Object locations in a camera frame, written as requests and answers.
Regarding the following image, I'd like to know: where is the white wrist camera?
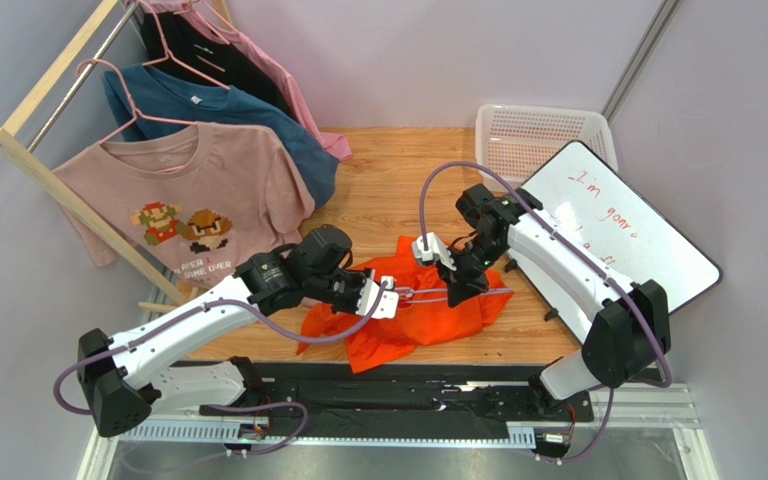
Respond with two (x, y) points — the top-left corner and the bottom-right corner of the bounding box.
(411, 232), (457, 271)
(354, 276), (400, 320)

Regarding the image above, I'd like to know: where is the white plastic basket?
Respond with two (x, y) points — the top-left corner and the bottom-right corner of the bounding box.
(475, 104), (618, 187)

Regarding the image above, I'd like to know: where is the metal rack rod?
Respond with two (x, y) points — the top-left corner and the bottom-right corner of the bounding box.
(25, 3), (137, 152)

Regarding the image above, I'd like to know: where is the pink hanger on blue shirt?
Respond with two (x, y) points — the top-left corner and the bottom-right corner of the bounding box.
(76, 58), (195, 143)

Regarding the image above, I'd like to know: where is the whiteboard with red writing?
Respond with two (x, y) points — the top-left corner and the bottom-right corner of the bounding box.
(519, 141), (722, 312)

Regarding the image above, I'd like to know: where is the orange t-shirt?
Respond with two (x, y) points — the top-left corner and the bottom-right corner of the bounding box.
(295, 234), (515, 375)

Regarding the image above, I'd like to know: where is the wooden clothes rack frame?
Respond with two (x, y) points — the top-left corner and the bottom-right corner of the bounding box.
(0, 0), (204, 316)

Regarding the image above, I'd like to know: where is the aluminium mounting frame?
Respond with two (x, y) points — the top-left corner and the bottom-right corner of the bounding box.
(76, 286), (720, 480)

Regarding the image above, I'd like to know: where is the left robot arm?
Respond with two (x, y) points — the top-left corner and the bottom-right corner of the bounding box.
(74, 225), (399, 437)

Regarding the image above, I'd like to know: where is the pink t-shirt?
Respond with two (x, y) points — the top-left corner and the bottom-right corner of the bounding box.
(152, 1), (353, 161)

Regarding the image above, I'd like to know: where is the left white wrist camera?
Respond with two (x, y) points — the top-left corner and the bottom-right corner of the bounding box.
(354, 276), (400, 320)

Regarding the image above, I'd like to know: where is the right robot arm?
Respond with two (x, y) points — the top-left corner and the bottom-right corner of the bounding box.
(438, 184), (671, 404)

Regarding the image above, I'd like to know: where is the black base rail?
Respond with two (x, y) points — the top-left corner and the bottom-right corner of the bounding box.
(231, 358), (596, 440)

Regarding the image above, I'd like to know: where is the light blue wire hanger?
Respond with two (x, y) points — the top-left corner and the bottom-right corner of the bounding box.
(395, 287), (513, 306)

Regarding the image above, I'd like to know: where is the pink hanger on black shirt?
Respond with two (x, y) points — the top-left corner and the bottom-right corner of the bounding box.
(122, 0), (232, 91)

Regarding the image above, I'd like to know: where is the mauve pixel-print t-shirt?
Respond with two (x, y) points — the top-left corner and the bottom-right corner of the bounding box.
(53, 122), (339, 288)

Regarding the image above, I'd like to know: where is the blue t-shirt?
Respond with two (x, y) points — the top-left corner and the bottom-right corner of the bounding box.
(103, 64), (339, 208)

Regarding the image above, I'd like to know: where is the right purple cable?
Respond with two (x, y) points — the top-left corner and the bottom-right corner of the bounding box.
(419, 160), (674, 465)

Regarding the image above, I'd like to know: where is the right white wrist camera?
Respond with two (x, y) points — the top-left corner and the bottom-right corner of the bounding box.
(411, 232), (457, 271)

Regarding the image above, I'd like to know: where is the black t-shirt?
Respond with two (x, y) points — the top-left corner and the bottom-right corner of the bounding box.
(140, 12), (294, 118)

